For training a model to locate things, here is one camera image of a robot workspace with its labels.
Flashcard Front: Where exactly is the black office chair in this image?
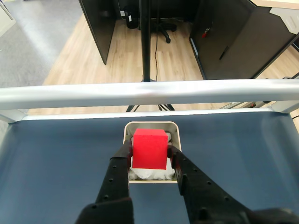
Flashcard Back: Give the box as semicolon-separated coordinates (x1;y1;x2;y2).
149;17;177;44

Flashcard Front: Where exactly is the black tripod stand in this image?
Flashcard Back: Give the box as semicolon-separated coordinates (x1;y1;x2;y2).
125;0;176;112

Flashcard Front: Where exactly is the white cabinet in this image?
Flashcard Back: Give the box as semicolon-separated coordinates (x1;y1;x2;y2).
0;0;17;38

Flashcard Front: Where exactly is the white crumpled tissue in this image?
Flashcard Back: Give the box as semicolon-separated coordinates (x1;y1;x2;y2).
129;130;176;181

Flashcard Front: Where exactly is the white square box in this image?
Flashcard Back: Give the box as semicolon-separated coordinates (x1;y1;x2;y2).
123;120;182;184

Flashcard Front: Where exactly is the red cube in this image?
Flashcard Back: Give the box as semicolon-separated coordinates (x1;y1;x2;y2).
131;127;169;170

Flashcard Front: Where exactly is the black desk partition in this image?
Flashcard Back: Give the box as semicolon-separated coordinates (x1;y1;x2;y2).
78;0;120;65
189;0;299;80

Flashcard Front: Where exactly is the black cylindrical bin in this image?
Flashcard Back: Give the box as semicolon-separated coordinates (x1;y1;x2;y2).
123;9;141;30

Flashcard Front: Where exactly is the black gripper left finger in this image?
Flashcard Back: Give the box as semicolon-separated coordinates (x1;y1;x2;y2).
74;140;134;224

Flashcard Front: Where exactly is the black cable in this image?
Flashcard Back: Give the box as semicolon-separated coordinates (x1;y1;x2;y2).
153;35;159;81

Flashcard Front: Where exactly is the dark blue table mat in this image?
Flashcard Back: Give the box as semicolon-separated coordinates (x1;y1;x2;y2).
0;111;299;224

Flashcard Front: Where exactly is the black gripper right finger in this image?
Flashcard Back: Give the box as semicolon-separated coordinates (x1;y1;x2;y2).
167;145;299;224

